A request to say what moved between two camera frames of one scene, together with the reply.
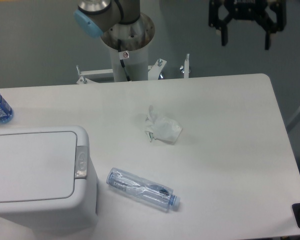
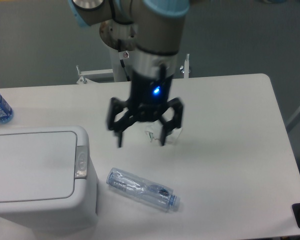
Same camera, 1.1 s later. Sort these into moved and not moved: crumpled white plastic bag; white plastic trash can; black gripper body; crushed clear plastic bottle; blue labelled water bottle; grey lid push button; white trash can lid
Moved: black gripper body
Not moved: blue labelled water bottle; crushed clear plastic bottle; white plastic trash can; grey lid push button; white trash can lid; crumpled white plastic bag
